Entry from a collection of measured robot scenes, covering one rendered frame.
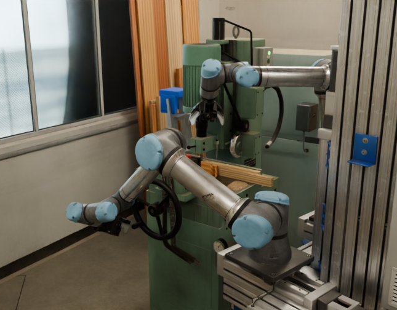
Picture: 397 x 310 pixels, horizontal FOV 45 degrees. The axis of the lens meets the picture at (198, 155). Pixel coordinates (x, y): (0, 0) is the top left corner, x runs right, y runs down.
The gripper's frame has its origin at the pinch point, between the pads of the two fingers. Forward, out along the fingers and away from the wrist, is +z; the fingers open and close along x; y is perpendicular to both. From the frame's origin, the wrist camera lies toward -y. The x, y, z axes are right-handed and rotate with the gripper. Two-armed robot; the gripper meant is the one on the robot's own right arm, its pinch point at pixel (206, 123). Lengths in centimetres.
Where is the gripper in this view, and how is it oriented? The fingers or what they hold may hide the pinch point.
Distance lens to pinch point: 209.4
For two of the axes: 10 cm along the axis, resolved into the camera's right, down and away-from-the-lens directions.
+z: -0.4, 6.3, 7.7
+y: 0.4, 7.8, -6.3
